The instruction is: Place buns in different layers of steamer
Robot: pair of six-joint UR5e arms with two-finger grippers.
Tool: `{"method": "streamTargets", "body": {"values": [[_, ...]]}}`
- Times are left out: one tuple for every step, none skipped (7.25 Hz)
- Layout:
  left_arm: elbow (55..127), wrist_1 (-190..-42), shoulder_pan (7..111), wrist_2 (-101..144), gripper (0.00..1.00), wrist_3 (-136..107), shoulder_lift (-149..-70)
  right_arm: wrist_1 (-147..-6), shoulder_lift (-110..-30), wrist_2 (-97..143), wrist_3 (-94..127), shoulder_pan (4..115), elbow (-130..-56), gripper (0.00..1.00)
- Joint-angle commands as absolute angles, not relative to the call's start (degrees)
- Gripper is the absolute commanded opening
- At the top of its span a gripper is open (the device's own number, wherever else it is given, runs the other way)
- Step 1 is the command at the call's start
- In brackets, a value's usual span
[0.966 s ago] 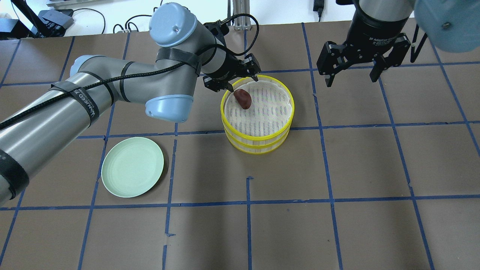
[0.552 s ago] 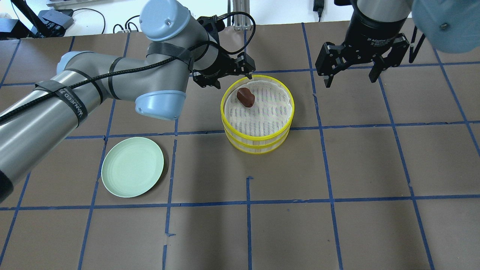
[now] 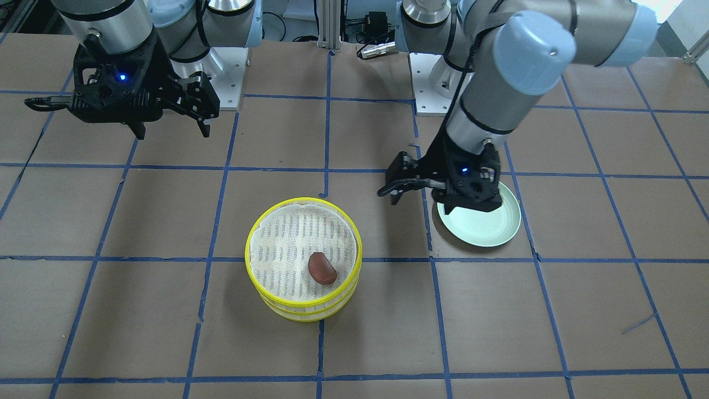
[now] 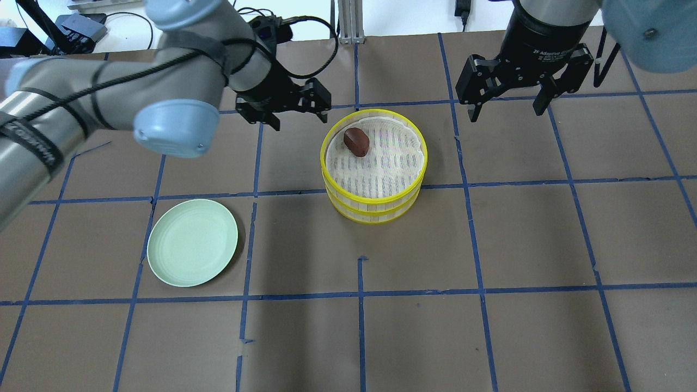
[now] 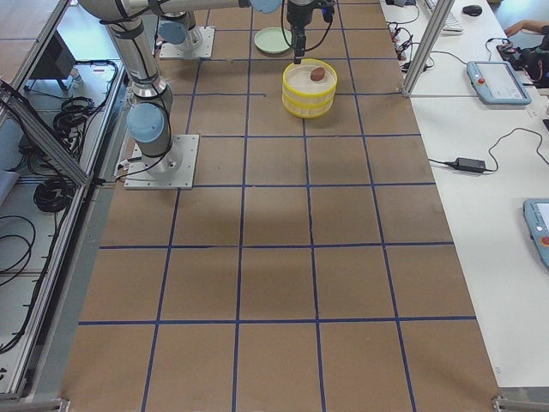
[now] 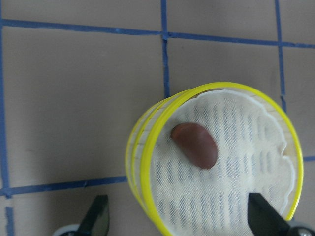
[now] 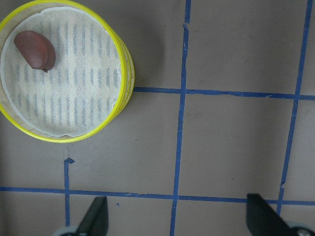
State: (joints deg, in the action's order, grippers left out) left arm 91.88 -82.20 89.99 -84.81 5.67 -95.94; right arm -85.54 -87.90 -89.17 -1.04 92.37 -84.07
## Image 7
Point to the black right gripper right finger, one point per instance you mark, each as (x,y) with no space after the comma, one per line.
(262,220)

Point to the yellow steamer top layer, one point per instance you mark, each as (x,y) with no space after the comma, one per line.
(64,73)

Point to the yellow steamer bottom layer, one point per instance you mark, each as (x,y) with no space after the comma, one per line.
(129,78)

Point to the white steamer cloth liner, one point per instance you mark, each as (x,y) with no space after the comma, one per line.
(73,78)

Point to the yellow steamer layer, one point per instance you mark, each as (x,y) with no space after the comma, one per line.
(129,78)
(64,73)

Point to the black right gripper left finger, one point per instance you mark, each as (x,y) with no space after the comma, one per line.
(96,219)

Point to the brown bun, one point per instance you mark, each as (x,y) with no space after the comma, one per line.
(36,49)

